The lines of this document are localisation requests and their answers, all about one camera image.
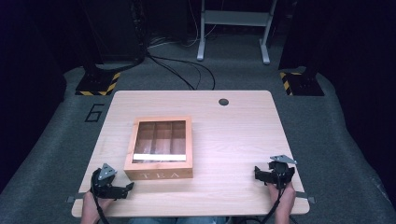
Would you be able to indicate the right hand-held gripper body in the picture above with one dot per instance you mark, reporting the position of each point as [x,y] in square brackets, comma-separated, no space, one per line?
[280,174]

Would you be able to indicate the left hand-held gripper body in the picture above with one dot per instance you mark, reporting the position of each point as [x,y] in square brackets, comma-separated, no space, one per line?
[104,186]

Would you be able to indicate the wooden tea box glass lid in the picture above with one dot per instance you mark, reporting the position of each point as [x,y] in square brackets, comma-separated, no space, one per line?
[158,170]

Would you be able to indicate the person's left hand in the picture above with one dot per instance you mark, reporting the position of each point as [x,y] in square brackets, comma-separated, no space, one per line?
[91,207]

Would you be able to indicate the person's right hand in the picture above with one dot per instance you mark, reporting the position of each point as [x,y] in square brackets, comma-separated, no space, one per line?
[287,199]

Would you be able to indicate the black base yellow striped edge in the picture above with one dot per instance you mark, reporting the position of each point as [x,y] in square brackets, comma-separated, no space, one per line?
[96,83]
[303,84]

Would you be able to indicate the white metal stand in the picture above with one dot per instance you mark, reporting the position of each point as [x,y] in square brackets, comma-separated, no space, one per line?
[233,18]

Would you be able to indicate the dark cabinet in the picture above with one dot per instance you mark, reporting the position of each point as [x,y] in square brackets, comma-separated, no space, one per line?
[115,31]

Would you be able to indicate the grey table edge bracket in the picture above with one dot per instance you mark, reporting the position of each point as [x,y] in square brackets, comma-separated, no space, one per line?
[74,198]
[306,196]

